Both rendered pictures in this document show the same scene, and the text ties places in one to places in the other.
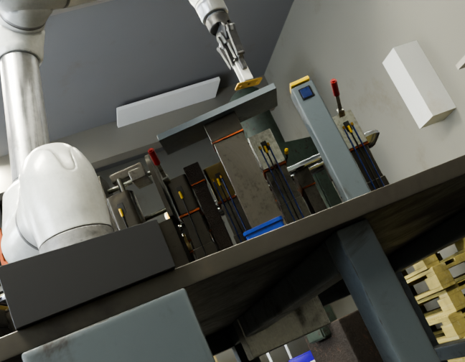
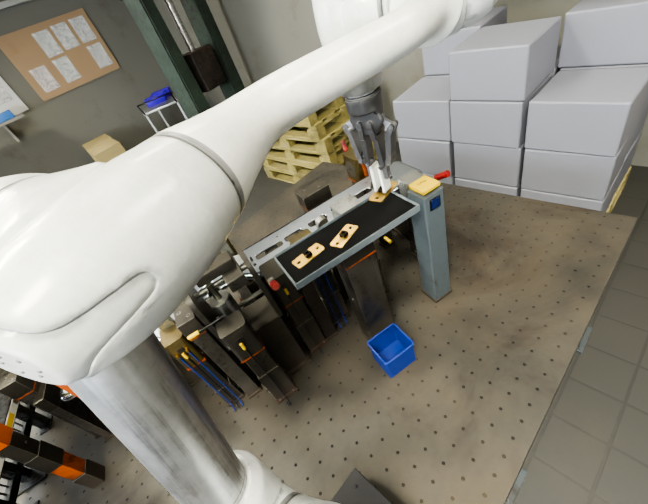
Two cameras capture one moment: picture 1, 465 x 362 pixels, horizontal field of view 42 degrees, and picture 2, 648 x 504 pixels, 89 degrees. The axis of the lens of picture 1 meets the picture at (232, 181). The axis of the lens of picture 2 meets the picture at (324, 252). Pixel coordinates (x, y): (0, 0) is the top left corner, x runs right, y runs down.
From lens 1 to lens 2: 161 cm
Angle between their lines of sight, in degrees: 57
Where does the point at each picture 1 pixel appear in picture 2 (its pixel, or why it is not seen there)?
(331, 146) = (437, 250)
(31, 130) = (206, 460)
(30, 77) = (160, 378)
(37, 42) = not seen: hidden behind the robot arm
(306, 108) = (430, 219)
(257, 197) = (376, 305)
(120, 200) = (239, 335)
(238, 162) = (366, 281)
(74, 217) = not seen: outside the picture
